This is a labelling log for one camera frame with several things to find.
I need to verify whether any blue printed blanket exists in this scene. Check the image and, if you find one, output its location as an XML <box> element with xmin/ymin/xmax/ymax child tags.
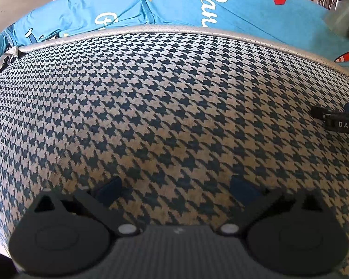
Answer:
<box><xmin>4</xmin><ymin>0</ymin><xmax>349</xmax><ymax>77</ymax></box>

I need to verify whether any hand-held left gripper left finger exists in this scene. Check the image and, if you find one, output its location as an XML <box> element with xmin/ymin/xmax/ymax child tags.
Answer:
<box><xmin>27</xmin><ymin>177</ymin><xmax>140</xmax><ymax>237</ymax></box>

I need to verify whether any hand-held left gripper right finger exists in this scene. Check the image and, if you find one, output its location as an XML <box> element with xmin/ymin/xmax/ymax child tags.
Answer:
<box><xmin>219</xmin><ymin>177</ymin><xmax>323</xmax><ymax>236</ymax></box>

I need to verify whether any houndstooth sofa seat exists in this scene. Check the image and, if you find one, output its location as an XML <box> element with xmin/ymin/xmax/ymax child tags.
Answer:
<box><xmin>0</xmin><ymin>25</ymin><xmax>349</xmax><ymax>279</ymax></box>

